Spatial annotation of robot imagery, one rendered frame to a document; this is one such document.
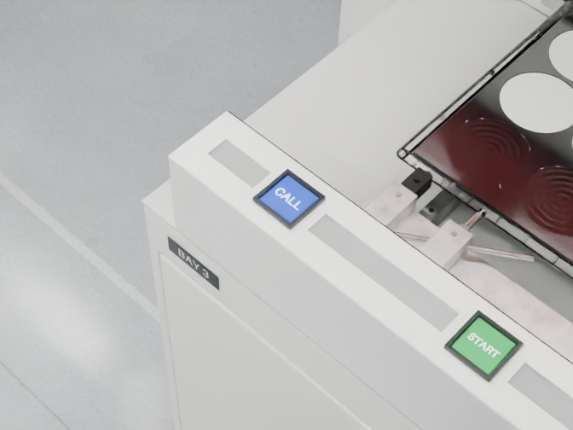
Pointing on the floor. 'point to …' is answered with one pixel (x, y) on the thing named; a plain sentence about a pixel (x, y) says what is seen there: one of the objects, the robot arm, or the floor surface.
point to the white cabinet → (245, 354)
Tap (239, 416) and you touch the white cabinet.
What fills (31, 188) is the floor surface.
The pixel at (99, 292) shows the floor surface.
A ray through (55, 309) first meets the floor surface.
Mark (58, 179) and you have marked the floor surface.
